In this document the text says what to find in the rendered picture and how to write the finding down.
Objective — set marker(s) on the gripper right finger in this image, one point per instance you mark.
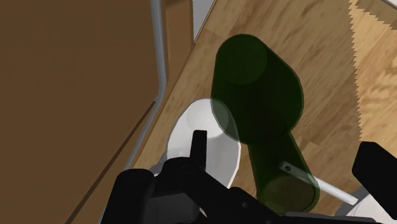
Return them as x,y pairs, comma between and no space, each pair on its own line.
377,173

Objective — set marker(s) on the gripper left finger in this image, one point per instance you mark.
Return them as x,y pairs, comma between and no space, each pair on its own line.
198,145

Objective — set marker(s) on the white cup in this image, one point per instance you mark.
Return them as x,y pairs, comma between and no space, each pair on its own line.
201,121

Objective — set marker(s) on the white round dish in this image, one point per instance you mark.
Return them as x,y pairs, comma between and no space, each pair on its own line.
372,211

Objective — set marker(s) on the dark green glass bottle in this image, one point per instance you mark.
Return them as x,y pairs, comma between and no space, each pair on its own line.
257,99

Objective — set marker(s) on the brown wooden cabinet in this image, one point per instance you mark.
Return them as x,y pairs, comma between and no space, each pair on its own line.
77,93

